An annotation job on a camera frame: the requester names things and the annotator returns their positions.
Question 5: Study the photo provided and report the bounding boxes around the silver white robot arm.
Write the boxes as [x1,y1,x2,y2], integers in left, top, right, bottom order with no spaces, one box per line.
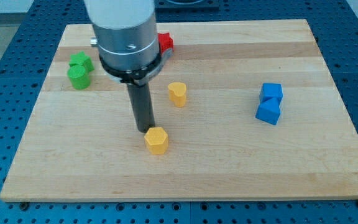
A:
[84,0,174,133]

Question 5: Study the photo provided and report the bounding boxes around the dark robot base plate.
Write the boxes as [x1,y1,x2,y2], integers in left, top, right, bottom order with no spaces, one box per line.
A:
[154,0,220,10]

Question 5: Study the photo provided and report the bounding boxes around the green star block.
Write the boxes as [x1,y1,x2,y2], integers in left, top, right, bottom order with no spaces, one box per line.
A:
[68,51,94,72]

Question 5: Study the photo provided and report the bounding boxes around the wooden board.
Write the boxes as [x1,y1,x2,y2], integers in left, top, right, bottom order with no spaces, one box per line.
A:
[0,19,358,202]

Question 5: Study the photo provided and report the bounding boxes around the blue cube block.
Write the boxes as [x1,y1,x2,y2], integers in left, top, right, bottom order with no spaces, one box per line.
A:
[259,83,283,104]

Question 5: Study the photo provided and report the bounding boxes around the yellow hexagon block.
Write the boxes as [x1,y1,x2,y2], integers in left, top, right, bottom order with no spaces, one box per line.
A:
[144,127,169,155]

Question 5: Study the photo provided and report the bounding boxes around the green cylinder block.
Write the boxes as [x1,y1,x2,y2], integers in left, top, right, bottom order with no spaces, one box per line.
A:
[67,65,91,90]

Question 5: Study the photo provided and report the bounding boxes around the yellow heart block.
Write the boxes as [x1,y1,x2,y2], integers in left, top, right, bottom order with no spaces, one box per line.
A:
[168,82,187,108]

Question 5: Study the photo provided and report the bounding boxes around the blue triangular block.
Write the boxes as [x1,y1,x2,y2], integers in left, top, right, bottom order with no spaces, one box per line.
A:
[255,98,281,125]

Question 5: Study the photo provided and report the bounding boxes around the red star block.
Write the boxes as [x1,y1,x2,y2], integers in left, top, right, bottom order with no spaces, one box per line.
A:
[158,32,174,54]

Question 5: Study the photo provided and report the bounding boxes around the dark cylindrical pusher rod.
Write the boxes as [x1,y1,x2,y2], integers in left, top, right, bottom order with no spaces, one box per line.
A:
[127,84,155,133]

